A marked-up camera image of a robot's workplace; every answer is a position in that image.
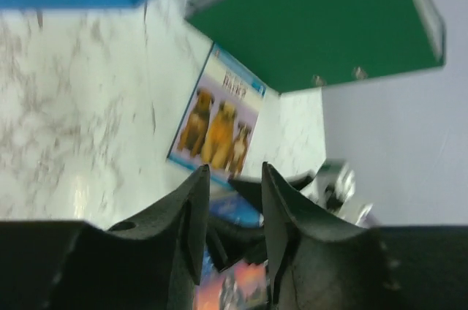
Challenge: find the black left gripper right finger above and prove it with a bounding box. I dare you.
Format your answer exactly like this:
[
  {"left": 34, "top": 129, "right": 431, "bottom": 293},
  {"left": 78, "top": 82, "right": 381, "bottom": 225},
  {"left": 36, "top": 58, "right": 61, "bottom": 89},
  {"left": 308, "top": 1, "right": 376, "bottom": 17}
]
[{"left": 261, "top": 163, "right": 467, "bottom": 309}]

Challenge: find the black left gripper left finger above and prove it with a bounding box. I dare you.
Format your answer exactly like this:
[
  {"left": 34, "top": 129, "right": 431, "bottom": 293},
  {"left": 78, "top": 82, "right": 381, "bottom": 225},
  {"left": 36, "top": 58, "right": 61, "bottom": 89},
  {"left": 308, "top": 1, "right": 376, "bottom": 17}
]
[{"left": 1, "top": 165, "right": 210, "bottom": 309}]

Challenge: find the dogs Bark picture book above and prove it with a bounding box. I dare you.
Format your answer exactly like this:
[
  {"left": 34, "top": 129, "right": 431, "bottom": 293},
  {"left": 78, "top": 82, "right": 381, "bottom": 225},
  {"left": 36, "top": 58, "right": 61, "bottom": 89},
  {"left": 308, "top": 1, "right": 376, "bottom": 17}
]
[{"left": 167, "top": 43, "right": 267, "bottom": 186}]

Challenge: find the Jane Eyre blue book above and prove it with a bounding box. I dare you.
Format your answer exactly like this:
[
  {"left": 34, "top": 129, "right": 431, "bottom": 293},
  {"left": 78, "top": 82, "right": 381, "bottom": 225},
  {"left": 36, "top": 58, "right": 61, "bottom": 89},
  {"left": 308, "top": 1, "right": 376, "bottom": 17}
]
[{"left": 192, "top": 192, "right": 269, "bottom": 309}]

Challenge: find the green lever arch file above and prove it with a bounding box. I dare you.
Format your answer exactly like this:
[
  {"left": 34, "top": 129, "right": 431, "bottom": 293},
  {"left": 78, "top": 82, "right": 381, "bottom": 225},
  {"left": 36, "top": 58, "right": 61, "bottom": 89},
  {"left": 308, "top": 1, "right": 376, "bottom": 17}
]
[{"left": 186, "top": 0, "right": 445, "bottom": 94}]

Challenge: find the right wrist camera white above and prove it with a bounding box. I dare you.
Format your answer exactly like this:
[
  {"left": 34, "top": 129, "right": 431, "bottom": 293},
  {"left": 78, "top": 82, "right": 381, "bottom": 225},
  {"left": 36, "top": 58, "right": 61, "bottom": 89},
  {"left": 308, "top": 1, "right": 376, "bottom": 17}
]
[{"left": 300, "top": 159, "right": 373, "bottom": 227}]

